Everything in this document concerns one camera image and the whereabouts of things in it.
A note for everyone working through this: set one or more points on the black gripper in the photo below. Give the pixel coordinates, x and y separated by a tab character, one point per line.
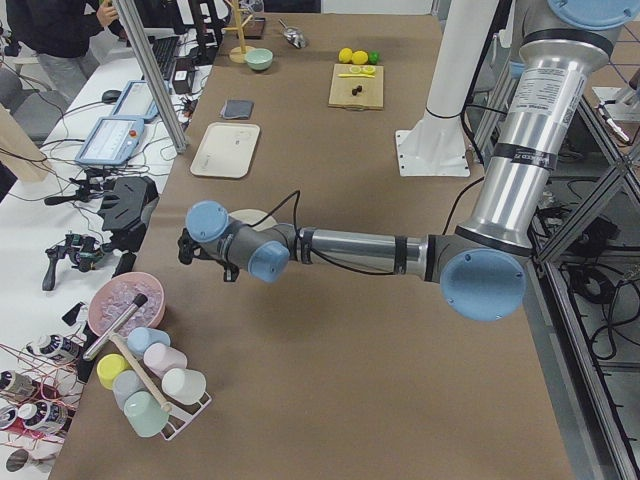
185	248

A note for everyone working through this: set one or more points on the cream round plate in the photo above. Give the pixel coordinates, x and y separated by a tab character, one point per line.
259	219

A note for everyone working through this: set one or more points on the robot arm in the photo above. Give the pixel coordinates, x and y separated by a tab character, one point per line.
480	267

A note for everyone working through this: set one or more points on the cream rectangular tray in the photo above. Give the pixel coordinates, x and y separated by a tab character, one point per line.
226	150

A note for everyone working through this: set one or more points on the metal muddler tool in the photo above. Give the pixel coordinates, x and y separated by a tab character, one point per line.
92	351

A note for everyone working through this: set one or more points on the pink cup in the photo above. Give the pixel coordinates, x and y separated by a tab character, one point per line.
160	358

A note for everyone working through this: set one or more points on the light blue cup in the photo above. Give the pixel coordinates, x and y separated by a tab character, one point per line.
141	338

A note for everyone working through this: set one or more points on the white cup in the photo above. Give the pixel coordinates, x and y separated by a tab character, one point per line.
186	386

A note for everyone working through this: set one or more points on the pink bowl with ice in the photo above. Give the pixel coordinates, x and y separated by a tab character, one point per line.
118	294

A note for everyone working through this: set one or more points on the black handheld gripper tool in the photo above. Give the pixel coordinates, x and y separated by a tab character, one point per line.
84	251

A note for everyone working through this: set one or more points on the white cup rack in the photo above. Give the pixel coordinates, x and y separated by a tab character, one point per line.
180	415

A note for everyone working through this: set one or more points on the grey cup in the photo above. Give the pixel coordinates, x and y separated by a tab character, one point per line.
125	385

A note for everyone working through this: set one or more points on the yellow cup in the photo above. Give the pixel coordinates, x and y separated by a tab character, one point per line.
109	367

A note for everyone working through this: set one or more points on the grey folded cloth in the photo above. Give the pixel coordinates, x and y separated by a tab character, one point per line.
234	109

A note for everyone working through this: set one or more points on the mint green cup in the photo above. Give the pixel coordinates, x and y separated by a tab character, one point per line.
145	414

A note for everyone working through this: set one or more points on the teach pendant near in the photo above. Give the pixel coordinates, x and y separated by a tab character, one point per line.
111	142

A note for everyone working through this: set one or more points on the teach pendant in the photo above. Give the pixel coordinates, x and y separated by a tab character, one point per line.
111	142
136	100

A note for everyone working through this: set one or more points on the teach pendant far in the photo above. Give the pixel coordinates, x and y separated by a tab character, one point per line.
136	100

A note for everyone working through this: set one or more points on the black computer mouse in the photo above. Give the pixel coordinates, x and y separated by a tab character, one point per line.
110	96

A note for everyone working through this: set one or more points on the mint green bowl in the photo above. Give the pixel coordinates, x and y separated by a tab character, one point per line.
259	59

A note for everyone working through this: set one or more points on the wooden cup stand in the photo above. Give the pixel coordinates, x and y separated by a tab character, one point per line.
240	18

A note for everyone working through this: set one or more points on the wooden cutting board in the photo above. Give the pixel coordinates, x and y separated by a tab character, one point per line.
371	97

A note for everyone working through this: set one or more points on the black keyboard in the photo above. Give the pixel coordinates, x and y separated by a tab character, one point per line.
164	51

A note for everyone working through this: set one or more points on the metal scoop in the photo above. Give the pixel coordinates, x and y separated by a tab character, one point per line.
293	35

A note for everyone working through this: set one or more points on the yellow lemon near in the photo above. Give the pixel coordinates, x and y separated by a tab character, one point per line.
345	55

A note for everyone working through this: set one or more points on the yellow lemon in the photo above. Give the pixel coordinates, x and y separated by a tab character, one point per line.
345	55
359	57

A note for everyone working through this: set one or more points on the yellow lemon far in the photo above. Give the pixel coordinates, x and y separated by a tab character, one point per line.
359	57

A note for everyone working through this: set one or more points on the green lime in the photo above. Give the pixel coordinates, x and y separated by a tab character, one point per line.
373	57

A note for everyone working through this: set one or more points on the person in dark clothes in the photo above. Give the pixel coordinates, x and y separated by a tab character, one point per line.
59	32

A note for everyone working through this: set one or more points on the bottles in wire basket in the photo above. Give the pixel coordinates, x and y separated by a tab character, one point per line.
28	379

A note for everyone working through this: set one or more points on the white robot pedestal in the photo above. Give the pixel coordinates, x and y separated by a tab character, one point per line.
435	146

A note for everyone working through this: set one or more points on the aluminium frame post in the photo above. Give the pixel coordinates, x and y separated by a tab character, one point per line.
131	21

